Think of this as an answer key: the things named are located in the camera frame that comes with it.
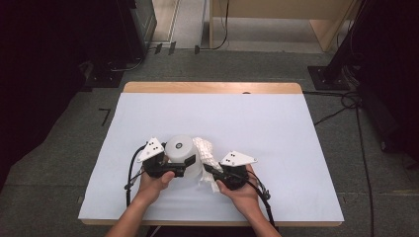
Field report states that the white paper table sheet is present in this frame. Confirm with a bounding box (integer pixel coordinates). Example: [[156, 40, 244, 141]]
[[78, 92, 345, 223]]

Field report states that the white waffle cloth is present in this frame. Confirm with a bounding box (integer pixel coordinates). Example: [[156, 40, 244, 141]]
[[192, 136, 225, 194]]

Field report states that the person's left hand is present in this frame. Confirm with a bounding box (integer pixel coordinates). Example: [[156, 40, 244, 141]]
[[135, 170, 177, 205]]

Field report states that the hand-held gripper cable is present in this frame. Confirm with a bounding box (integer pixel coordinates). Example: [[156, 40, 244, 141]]
[[246, 178, 277, 228], [124, 145, 148, 208]]

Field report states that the black hanging cable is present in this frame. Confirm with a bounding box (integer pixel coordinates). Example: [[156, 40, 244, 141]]
[[197, 0, 231, 52]]

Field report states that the grey floor cable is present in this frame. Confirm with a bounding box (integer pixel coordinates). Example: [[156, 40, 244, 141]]
[[110, 56, 146, 73]]

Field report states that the dark curtain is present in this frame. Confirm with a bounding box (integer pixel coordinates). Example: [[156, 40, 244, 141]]
[[0, 0, 132, 194], [349, 0, 419, 166]]

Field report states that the looped black floor cable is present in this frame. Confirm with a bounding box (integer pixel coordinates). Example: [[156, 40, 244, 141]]
[[301, 90, 364, 127]]

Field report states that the person's right hand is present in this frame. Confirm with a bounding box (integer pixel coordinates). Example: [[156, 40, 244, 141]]
[[214, 164, 262, 215]]

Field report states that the wooden table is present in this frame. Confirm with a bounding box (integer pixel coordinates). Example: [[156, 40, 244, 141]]
[[78, 81, 345, 228]]

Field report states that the black cabinet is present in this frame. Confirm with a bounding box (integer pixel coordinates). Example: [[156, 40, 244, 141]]
[[116, 0, 158, 64]]

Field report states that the long black floor cable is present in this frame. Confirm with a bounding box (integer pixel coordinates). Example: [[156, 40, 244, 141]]
[[355, 105, 376, 237]]

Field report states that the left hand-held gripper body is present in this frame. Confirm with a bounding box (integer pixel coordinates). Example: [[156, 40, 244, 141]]
[[136, 136, 188, 180]]

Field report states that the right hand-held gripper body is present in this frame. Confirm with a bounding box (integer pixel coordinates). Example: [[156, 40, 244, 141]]
[[212, 150, 259, 192]]

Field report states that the black metal stand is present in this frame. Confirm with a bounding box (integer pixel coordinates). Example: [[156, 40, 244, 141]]
[[307, 0, 374, 92]]

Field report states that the left hand-held gripper cable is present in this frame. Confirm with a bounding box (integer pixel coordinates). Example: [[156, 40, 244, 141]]
[[124, 145, 148, 208]]

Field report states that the light wooden desk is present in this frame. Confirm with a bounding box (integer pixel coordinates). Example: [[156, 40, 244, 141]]
[[209, 0, 361, 53]]

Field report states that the right hand-held gripper cable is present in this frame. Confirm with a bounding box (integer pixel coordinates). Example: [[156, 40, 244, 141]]
[[246, 178, 277, 228]]

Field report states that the black stand base plate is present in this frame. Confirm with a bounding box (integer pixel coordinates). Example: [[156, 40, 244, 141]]
[[83, 60, 126, 89]]

